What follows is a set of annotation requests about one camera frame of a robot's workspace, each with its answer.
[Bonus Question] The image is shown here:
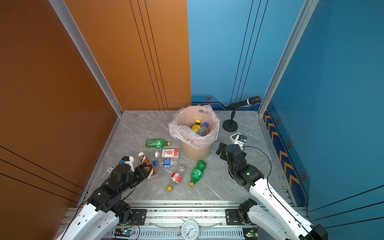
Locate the green circuit board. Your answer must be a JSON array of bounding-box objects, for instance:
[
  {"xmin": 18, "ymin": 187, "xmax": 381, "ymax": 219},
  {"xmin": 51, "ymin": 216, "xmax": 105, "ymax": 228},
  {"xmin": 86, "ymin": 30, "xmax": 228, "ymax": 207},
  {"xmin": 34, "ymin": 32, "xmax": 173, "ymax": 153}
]
[{"xmin": 114, "ymin": 229, "xmax": 135, "ymax": 238}]

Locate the aluminium corner post left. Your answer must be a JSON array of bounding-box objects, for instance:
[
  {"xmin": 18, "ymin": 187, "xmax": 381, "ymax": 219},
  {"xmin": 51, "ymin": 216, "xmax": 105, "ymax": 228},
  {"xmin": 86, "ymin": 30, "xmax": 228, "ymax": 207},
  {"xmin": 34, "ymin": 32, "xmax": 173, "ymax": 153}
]
[{"xmin": 49, "ymin": 0, "xmax": 123, "ymax": 117}]

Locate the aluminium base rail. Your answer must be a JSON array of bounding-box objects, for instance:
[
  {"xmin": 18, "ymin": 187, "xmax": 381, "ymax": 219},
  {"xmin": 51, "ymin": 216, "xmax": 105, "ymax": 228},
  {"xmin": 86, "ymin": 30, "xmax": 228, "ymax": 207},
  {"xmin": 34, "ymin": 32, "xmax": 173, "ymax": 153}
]
[{"xmin": 55, "ymin": 200, "xmax": 310, "ymax": 240}]

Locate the aluminium corner post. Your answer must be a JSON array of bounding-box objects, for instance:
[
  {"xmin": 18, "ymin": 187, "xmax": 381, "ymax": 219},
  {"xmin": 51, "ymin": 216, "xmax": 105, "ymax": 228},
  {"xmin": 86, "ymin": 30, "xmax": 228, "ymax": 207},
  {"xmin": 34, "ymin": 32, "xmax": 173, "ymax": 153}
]
[
  {"xmin": 258, "ymin": 0, "xmax": 319, "ymax": 117},
  {"xmin": 49, "ymin": 0, "xmax": 123, "ymax": 117}
]

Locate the yellow green tea bottle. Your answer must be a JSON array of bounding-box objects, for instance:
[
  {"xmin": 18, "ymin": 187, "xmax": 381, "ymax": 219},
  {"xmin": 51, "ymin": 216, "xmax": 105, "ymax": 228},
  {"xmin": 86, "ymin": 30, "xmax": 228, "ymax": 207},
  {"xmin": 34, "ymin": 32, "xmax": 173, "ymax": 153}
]
[{"xmin": 191, "ymin": 120, "xmax": 202, "ymax": 132}]

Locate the green sprite bottle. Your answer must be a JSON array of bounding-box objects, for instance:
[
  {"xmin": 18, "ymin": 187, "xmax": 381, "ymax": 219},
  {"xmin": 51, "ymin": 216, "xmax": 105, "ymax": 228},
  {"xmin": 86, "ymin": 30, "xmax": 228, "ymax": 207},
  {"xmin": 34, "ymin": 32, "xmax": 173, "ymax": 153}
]
[
  {"xmin": 189, "ymin": 160, "xmax": 207, "ymax": 188},
  {"xmin": 146, "ymin": 139, "xmax": 171, "ymax": 149}
]

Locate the white digital clock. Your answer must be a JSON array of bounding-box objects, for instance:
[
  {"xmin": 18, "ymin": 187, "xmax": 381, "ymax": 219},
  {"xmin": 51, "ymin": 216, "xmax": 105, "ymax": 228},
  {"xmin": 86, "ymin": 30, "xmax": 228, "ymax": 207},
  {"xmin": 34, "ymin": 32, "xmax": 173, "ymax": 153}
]
[{"xmin": 230, "ymin": 132, "xmax": 241, "ymax": 144}]

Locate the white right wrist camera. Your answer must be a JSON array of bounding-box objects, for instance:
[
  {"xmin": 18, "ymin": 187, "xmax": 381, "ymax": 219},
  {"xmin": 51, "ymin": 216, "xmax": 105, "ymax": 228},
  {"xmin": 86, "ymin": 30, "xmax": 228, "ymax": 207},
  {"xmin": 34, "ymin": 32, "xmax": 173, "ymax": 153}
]
[{"xmin": 235, "ymin": 134, "xmax": 248, "ymax": 151}]

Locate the brown coffee bottle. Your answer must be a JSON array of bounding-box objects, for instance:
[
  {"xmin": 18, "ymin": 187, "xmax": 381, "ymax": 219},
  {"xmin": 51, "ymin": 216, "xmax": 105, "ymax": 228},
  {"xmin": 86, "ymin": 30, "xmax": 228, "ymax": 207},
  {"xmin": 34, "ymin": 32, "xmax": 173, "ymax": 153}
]
[{"xmin": 138, "ymin": 152, "xmax": 158, "ymax": 181}]

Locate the clear blue label bottle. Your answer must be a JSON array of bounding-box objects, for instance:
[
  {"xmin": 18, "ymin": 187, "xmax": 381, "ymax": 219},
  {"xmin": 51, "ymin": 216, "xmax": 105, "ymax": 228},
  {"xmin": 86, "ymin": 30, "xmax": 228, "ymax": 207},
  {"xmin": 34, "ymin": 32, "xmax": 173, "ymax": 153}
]
[{"xmin": 152, "ymin": 158, "xmax": 178, "ymax": 169}]

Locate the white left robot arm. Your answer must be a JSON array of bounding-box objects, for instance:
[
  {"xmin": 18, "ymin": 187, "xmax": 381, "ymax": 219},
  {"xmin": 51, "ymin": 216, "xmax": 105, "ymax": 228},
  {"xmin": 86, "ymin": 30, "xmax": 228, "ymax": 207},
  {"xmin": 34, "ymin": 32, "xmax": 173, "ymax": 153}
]
[{"xmin": 57, "ymin": 164, "xmax": 153, "ymax": 240}]

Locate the aluminium corner post right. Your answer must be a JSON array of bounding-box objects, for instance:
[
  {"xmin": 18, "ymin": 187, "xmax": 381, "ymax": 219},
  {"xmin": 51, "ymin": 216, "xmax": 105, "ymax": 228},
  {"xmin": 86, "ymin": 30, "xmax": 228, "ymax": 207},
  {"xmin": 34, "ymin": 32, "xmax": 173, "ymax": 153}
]
[{"xmin": 258, "ymin": 0, "xmax": 319, "ymax": 117}]

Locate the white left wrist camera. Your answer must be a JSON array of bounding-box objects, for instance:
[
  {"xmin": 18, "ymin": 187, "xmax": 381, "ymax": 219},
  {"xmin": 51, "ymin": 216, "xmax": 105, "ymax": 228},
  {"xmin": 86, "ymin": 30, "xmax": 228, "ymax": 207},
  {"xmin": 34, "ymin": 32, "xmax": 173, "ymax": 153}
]
[{"xmin": 119, "ymin": 156, "xmax": 135, "ymax": 172}]

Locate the beige waste bin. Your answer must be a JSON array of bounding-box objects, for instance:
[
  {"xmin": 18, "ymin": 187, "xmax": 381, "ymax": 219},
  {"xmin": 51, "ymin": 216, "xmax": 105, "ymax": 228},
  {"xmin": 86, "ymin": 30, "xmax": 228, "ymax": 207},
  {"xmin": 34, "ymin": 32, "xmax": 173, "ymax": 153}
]
[{"xmin": 175, "ymin": 106, "xmax": 219, "ymax": 161}]

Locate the clear red label bottle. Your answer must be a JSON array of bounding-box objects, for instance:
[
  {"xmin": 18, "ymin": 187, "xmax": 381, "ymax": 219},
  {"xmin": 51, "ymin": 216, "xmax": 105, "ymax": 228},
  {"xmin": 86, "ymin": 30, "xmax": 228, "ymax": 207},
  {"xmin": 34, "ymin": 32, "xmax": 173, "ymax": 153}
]
[{"xmin": 167, "ymin": 165, "xmax": 187, "ymax": 192}]

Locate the black microphone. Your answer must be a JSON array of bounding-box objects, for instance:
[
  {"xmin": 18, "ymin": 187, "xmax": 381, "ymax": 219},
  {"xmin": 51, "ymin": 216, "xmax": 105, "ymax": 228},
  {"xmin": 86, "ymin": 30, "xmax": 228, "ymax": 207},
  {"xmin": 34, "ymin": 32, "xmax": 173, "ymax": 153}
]
[{"xmin": 226, "ymin": 96, "xmax": 262, "ymax": 110}]

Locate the pepsi blue cap bottle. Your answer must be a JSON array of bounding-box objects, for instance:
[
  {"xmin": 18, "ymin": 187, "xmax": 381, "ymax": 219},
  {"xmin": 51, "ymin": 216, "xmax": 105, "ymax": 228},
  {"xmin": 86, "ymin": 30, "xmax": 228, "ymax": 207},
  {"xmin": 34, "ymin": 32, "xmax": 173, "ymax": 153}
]
[{"xmin": 197, "ymin": 123, "xmax": 210, "ymax": 137}]

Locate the black microphone stand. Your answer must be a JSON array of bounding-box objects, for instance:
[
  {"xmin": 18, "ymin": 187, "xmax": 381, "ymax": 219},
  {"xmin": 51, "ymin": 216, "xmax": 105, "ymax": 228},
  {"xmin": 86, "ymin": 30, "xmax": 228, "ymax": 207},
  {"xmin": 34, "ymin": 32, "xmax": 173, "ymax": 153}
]
[{"xmin": 223, "ymin": 110, "xmax": 238, "ymax": 133}]

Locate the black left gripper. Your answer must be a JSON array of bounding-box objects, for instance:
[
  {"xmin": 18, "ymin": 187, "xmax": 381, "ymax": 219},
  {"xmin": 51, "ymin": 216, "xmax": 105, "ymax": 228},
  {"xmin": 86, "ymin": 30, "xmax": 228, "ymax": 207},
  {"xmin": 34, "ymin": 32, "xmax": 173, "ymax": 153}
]
[{"xmin": 120, "ymin": 164, "xmax": 154, "ymax": 196}]

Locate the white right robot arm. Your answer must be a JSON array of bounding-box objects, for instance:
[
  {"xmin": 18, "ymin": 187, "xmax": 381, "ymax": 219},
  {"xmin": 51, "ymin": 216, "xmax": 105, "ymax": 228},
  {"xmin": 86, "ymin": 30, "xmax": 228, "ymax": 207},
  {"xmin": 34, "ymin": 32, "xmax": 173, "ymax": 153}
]
[{"xmin": 216, "ymin": 143, "xmax": 329, "ymax": 240}]

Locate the white analog clock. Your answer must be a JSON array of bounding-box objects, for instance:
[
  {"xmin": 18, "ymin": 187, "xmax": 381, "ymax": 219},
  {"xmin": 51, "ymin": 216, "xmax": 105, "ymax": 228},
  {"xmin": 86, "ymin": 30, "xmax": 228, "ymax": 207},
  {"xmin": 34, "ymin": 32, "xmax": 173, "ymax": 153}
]
[{"xmin": 181, "ymin": 220, "xmax": 200, "ymax": 240}]

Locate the red white label bottle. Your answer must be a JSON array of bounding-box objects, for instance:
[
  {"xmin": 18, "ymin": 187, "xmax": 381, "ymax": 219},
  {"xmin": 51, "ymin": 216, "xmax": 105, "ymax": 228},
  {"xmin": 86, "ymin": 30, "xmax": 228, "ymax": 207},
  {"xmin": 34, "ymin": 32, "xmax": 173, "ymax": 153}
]
[{"xmin": 155, "ymin": 149, "xmax": 179, "ymax": 159}]

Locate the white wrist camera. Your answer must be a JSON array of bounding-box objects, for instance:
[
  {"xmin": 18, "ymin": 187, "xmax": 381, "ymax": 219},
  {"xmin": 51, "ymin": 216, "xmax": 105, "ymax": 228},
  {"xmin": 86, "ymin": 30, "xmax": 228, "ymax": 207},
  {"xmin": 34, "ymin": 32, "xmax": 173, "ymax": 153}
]
[
  {"xmin": 235, "ymin": 134, "xmax": 248, "ymax": 151},
  {"xmin": 119, "ymin": 156, "xmax": 135, "ymax": 172}
]

